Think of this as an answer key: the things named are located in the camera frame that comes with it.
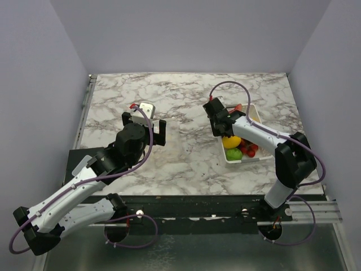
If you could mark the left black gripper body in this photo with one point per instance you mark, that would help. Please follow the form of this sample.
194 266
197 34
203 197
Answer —
146 141

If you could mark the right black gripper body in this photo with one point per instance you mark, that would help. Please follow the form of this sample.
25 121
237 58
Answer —
215 132

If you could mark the aluminium extrusion rail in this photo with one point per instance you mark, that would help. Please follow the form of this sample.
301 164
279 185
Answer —
325 212

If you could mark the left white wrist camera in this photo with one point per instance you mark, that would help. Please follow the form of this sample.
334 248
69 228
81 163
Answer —
141 112

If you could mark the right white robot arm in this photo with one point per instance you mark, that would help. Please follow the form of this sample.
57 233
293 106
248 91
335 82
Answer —
293 160

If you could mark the yellow lemon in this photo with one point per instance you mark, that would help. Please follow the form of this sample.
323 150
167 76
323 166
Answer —
231 142

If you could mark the red watermelon slice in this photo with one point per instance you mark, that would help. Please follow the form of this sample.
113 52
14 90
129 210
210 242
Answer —
238 108

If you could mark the black mounting rail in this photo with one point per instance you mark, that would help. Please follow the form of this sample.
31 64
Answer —
201 214

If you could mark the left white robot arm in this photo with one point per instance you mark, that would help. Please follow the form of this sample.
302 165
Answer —
47 223

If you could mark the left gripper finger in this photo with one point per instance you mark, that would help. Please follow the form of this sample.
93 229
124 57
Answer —
159 138
126 118

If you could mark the green lime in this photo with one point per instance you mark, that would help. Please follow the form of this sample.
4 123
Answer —
233 154

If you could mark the metal table edge strip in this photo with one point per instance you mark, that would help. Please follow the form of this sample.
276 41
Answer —
85 110

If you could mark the red cherry tomatoes bunch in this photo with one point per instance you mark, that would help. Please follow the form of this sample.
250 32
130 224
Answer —
248 148

